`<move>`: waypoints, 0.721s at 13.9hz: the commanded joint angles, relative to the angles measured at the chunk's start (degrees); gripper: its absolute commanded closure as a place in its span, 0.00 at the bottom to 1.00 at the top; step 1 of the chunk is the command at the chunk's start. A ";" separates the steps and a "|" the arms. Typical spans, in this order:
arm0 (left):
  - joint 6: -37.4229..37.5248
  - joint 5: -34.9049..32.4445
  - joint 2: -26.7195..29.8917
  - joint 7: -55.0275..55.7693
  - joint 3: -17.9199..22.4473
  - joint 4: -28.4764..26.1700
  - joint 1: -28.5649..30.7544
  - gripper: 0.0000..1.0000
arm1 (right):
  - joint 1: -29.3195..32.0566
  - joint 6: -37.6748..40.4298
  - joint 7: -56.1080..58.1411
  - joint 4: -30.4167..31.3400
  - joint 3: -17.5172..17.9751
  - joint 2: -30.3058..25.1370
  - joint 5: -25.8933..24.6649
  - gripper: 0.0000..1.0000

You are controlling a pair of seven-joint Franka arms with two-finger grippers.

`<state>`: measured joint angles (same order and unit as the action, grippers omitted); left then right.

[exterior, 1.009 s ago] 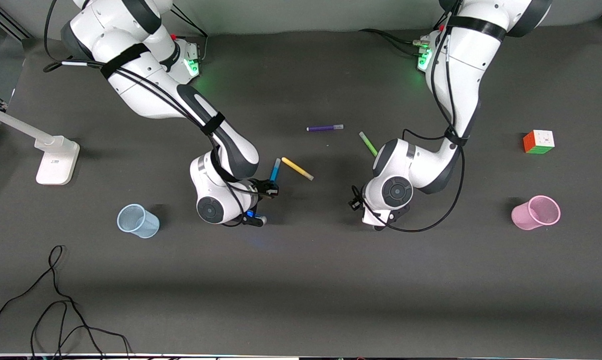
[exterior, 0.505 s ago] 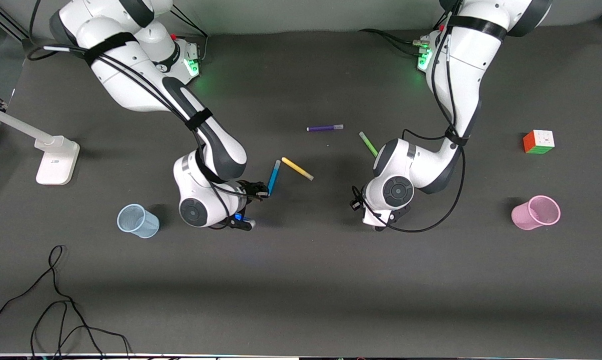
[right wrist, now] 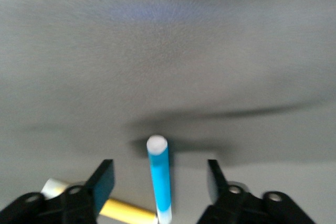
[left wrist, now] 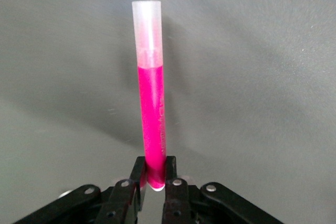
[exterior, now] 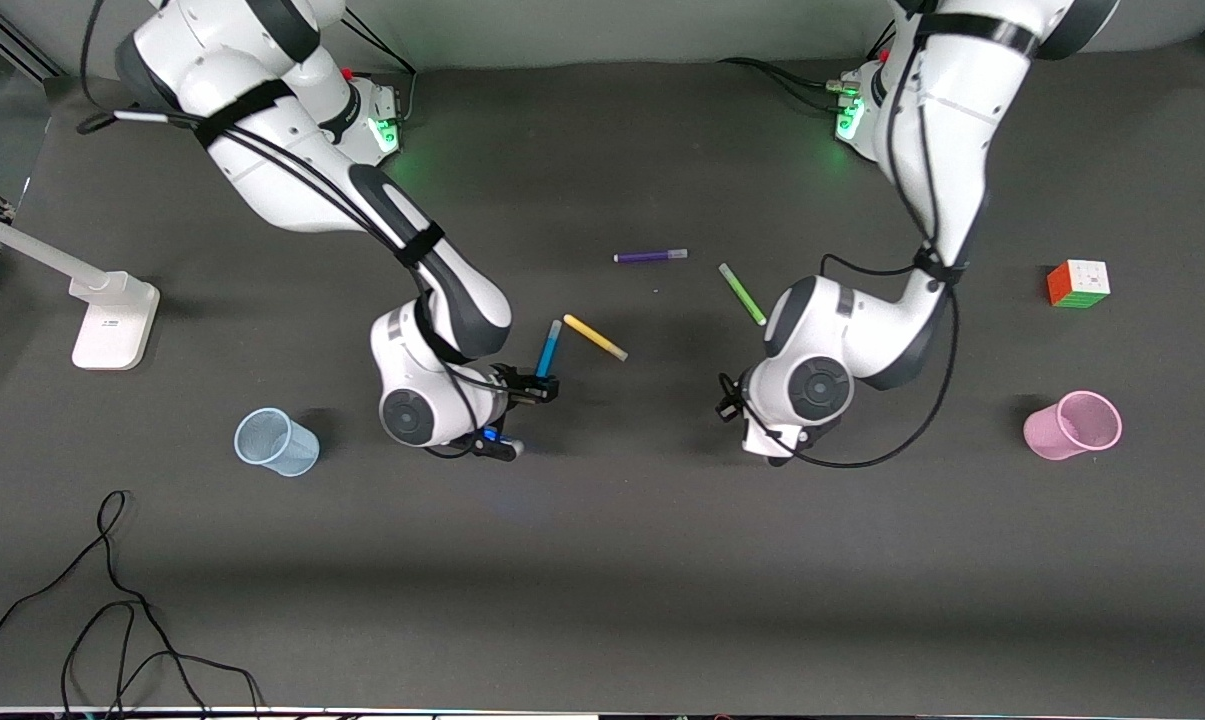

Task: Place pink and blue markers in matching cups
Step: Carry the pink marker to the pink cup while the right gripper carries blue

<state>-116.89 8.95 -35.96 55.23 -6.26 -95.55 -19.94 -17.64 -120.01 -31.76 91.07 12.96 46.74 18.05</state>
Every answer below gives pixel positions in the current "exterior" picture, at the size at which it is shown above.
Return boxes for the blue marker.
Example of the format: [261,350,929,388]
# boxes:
[535,319,564,382]

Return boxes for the yellow marker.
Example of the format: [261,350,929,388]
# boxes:
[562,313,630,363]

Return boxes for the green marker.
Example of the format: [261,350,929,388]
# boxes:
[717,262,768,327]

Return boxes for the blue mesh cup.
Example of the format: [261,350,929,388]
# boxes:
[234,407,321,478]

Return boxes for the pink mesh cup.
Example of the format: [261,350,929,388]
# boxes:
[1022,390,1124,462]

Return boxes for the colourful puzzle cube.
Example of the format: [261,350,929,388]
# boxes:
[1046,259,1112,310]

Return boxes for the white desk stand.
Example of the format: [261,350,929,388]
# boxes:
[0,205,161,372]

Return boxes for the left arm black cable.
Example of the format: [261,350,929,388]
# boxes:
[792,0,963,471]

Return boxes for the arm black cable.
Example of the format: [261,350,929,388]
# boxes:
[77,0,523,461]
[792,0,963,471]

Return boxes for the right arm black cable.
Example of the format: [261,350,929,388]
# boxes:
[77,0,523,461]

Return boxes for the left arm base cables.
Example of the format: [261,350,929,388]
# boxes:
[717,20,898,116]

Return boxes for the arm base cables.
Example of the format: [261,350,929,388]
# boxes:
[340,8,419,126]
[717,20,898,116]

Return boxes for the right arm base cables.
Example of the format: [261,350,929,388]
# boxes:
[340,8,419,126]

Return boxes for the loose black table cable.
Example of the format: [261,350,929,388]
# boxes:
[0,489,268,720]

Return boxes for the aluminium frame rail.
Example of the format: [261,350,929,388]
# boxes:
[0,15,68,81]

